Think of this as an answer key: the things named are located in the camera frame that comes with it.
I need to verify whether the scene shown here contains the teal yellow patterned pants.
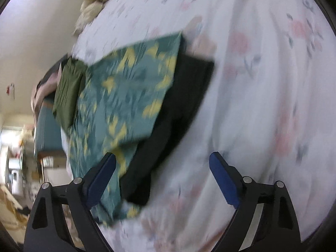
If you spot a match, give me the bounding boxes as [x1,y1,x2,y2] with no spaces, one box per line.
[69,33,183,225]

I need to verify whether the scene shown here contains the white bedside cabinet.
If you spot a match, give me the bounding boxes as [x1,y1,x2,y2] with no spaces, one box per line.
[41,156,73,186]

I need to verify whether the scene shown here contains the white water heater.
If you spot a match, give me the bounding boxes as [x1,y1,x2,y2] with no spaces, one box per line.
[11,169,24,197]

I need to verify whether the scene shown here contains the white floral bed sheet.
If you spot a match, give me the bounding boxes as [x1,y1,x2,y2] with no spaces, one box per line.
[72,0,335,251]

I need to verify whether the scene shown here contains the pink black clothes pile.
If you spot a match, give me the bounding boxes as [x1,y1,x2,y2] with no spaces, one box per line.
[30,54,69,121]

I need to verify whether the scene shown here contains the olive green folded garment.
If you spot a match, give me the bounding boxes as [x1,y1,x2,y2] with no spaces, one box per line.
[52,57,88,133]

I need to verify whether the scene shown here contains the black folded garment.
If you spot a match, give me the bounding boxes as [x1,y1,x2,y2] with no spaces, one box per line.
[120,54,214,206]

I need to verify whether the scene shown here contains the red wall ornament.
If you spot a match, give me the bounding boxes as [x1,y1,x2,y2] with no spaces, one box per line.
[6,83,15,101]

